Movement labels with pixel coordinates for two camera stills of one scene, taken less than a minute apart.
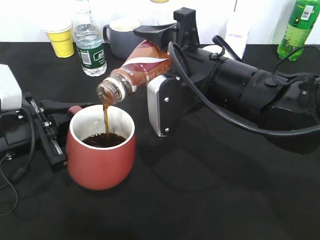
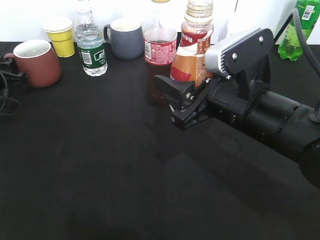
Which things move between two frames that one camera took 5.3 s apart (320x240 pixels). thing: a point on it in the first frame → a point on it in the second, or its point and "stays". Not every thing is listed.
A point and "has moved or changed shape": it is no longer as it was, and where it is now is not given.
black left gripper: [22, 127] → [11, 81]
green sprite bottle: [302, 18] stays
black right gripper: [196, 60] → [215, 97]
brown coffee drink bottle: [148, 62] has moved or changed shape
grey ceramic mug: [120, 33] stays
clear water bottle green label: [89, 40] stays
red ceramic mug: [100, 146] → [38, 61]
